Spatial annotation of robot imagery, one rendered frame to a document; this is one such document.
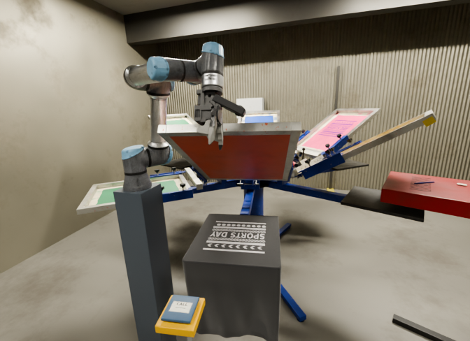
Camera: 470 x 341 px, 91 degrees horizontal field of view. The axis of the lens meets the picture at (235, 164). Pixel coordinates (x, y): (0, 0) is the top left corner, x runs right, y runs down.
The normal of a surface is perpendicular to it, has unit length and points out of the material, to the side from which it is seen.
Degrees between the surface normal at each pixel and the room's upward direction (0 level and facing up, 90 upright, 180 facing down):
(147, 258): 90
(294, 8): 90
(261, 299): 95
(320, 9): 90
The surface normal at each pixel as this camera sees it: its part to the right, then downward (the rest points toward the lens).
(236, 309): -0.24, 0.31
